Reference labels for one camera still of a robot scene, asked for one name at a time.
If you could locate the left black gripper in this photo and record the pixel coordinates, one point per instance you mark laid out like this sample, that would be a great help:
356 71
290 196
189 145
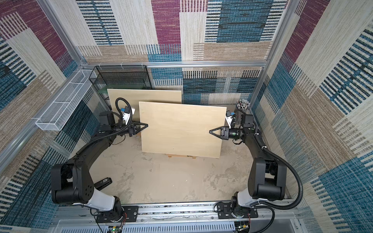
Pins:
134 128

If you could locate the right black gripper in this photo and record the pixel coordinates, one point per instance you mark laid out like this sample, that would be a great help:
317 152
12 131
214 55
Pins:
226 133

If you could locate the plywood board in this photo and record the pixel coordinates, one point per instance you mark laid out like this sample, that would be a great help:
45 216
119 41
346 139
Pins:
140 100
181 129

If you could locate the wooden tabletop easel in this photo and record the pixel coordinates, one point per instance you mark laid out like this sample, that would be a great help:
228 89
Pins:
182 156

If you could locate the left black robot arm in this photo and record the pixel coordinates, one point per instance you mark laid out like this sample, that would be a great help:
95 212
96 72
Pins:
71 182

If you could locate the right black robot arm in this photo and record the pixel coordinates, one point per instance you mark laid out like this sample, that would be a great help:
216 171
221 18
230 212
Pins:
267 178

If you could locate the clear jar of pencils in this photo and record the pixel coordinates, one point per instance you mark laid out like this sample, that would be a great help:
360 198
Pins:
242 106

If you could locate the green board on shelf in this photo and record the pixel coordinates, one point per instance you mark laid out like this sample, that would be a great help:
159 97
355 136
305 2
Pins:
103 91

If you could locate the black handheld device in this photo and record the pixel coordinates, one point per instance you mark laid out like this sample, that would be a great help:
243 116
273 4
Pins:
100 185

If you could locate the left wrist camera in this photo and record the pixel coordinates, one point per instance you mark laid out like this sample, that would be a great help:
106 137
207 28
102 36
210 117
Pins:
126 114

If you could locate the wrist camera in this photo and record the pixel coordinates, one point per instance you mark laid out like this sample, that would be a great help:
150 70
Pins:
126 114
230 119

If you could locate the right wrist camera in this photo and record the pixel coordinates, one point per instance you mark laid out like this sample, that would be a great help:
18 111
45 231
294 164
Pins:
230 119

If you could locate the black wire mesh shelf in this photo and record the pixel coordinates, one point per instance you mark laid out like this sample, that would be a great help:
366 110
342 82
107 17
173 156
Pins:
120 77

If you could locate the white wire mesh basket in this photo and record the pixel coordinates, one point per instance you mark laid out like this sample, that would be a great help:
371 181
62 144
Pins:
61 109

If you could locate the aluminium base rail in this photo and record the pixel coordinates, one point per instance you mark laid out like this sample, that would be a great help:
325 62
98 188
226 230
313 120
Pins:
190 217

